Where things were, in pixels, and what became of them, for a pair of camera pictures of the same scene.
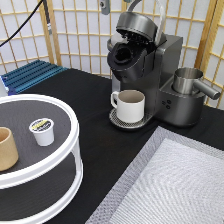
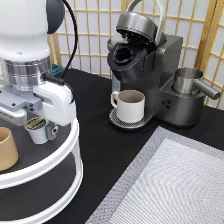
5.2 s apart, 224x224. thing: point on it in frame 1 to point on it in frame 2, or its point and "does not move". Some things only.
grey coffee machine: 141,58 does not move
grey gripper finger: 105,6 to 53,100
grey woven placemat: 175,179 does not move
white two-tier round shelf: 45,180 does not move
